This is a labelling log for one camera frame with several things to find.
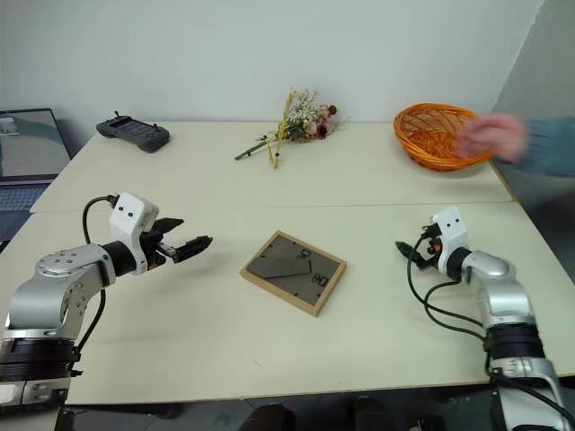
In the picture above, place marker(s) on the laptop computer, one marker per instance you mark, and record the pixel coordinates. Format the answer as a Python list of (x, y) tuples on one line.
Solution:
[(27, 148)]

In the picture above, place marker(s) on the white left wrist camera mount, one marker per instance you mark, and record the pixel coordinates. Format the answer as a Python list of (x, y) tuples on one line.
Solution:
[(130, 215)]

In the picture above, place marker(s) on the wooden picture frame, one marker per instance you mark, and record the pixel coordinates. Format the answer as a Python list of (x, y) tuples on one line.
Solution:
[(292, 271)]

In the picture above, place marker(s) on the person's blue-sleeved forearm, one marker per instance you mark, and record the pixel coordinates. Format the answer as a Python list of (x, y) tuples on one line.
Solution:
[(550, 143)]

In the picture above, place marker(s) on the dried flower bouquet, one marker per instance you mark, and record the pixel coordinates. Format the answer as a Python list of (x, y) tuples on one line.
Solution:
[(305, 116)]

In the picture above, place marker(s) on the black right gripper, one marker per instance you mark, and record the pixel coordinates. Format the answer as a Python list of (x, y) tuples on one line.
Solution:
[(427, 256)]

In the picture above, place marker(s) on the person's bare hand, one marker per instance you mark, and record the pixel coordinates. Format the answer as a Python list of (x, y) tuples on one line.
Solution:
[(494, 134)]

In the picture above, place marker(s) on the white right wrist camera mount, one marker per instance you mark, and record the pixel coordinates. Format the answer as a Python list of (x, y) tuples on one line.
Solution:
[(451, 233)]

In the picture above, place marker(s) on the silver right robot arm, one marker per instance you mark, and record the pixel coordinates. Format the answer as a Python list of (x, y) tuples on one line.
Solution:
[(503, 292)]

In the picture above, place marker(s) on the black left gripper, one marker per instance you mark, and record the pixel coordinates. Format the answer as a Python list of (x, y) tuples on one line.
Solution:
[(153, 253)]

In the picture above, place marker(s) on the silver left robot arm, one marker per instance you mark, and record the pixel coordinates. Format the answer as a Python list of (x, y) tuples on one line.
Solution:
[(49, 287)]

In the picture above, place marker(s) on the orange wicker basket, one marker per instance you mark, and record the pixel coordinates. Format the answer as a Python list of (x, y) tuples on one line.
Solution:
[(427, 134)]

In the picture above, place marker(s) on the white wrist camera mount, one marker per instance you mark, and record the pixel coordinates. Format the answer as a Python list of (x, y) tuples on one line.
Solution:
[(451, 233), (130, 215)]

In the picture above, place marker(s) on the grey handheld remote controller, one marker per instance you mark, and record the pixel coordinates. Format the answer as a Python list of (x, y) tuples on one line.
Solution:
[(132, 132)]

